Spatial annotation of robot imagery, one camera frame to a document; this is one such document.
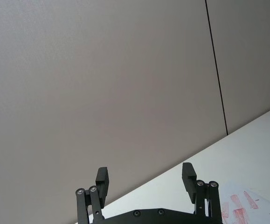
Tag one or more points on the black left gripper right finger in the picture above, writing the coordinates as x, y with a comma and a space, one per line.
188, 182

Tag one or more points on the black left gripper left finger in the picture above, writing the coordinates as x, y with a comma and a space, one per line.
101, 186

